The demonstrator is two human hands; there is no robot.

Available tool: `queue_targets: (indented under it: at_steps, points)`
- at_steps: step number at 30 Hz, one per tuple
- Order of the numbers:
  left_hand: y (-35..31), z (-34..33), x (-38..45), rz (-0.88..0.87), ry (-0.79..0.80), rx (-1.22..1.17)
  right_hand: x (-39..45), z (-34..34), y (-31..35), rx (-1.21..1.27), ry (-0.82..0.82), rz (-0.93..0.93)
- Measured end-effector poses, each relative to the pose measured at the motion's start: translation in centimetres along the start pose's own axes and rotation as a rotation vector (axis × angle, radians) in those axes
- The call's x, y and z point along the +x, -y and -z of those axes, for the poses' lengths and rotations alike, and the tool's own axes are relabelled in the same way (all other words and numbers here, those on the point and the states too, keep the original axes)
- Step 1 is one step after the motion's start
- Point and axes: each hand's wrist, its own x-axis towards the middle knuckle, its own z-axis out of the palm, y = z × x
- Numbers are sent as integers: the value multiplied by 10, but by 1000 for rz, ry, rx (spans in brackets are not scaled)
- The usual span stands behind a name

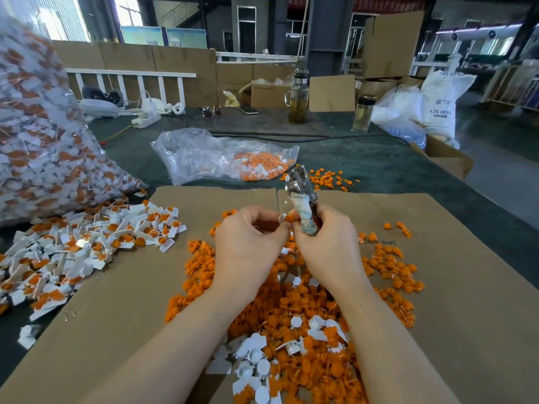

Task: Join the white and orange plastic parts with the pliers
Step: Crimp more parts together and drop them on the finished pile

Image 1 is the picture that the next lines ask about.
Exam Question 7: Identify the person's left hand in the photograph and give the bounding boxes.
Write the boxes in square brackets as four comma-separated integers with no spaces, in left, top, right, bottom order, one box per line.
[212,205,293,298]

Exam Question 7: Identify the person's right hand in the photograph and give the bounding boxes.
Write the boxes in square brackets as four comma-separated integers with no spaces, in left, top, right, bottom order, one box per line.
[292,203,370,295]

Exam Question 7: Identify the silver red-handled pliers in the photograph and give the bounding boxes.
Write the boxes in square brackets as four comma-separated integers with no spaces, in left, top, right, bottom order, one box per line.
[284,163,321,236]

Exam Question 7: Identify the pile of orange and white parts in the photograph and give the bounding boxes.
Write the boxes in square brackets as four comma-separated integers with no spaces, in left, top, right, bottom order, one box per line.
[164,210,426,404]

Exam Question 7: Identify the pile of assembled white-orange parts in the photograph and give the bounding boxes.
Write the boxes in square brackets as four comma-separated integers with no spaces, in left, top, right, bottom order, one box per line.
[0,198,188,350]

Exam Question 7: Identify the person's left forearm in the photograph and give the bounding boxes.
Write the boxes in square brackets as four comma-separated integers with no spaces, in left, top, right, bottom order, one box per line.
[80,286,252,404]

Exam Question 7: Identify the scatter of orange offcuts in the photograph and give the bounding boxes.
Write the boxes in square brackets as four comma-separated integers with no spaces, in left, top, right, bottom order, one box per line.
[307,167,360,192]

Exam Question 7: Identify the small clear plastic bag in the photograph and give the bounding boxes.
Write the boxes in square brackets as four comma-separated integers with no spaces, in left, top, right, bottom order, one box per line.
[152,127,300,187]

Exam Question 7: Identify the glass bottle with black lid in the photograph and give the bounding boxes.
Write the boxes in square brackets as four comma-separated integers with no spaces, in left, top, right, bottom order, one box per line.
[352,95,377,133]

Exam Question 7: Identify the open brown cardboard box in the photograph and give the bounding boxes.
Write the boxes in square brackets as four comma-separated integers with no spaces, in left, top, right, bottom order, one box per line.
[410,134,476,181]

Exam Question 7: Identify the clear blue plastic bag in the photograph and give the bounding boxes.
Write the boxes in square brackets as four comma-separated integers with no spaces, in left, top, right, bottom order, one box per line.
[372,84,427,150]

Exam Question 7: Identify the open cardboard box with paper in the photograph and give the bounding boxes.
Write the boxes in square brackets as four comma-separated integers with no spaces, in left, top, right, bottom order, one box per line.
[238,78,293,110]

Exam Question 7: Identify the glass tea jar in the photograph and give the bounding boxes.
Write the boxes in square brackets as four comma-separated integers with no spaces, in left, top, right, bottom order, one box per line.
[285,70,311,125]

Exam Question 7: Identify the flat brown cardboard panel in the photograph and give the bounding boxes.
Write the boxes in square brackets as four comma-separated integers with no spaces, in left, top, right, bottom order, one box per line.
[309,75,357,113]

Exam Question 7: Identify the white power strip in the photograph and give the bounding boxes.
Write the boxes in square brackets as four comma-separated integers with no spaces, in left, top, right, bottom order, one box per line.
[118,93,186,130]

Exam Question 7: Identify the brown cardboard sheet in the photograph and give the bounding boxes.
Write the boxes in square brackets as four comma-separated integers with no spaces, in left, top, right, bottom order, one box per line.
[0,186,281,404]
[276,191,539,404]

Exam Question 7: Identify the white woven sack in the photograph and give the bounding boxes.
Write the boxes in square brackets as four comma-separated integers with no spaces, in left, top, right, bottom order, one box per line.
[420,53,478,150]

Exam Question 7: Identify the row of upright cardboard sheets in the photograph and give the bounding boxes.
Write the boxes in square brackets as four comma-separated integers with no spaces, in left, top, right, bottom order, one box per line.
[51,42,299,109]

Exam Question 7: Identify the white oval plastic device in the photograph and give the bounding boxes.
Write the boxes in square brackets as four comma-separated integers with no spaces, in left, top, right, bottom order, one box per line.
[79,100,123,120]

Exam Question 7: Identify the large clear bag of seals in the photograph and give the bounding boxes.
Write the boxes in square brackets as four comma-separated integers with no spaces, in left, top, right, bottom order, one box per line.
[0,19,146,228]

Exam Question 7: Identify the tall brown cardboard box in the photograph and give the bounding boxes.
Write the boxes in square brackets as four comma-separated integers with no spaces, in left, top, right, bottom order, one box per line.
[363,10,426,79]

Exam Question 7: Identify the dark steel pillar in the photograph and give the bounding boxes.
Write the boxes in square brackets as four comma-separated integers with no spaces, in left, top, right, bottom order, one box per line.
[307,0,355,76]

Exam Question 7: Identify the white metal rack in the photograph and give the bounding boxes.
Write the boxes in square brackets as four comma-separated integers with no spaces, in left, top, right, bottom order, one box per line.
[482,58,539,108]

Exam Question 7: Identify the white railing frame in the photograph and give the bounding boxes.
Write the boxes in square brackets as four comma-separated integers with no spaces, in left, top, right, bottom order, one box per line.
[66,70,198,109]

